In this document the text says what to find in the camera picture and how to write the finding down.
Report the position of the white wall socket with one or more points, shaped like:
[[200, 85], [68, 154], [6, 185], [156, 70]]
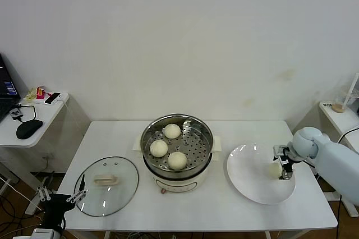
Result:
[[47, 157]]

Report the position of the round glass pot lid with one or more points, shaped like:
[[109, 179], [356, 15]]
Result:
[[112, 194]]

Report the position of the yellow snack packet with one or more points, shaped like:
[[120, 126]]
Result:
[[30, 94]]

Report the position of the black laptop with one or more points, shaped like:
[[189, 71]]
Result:
[[5, 93]]

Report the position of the stainless steel steamer pot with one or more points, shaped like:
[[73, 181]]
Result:
[[196, 143]]

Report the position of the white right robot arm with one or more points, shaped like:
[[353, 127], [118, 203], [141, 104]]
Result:
[[331, 155]]

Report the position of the black computer mouse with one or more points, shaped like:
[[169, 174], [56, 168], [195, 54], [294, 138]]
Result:
[[28, 129]]

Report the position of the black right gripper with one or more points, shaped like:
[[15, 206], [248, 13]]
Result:
[[287, 159]]

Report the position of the white round plate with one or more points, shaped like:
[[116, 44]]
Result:
[[246, 174]]

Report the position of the white side table with laptop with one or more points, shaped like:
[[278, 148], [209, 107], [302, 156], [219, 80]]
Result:
[[50, 115]]

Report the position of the white side table with diffuser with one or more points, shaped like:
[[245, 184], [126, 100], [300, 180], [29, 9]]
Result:
[[336, 118]]

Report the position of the cream electric cooker base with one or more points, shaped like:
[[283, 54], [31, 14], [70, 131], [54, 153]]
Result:
[[179, 183]]

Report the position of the white steamed baozi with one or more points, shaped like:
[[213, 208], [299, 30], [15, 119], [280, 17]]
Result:
[[158, 148], [275, 171], [171, 131], [177, 160]]

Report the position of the pink snack packet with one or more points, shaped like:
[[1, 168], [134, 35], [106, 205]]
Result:
[[40, 93]]

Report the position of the glass diffuser with wooden base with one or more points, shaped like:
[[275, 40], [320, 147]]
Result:
[[338, 108]]

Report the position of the smartphone in white case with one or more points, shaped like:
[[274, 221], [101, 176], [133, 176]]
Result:
[[52, 98]]

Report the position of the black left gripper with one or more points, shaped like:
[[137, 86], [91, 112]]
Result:
[[56, 208]]

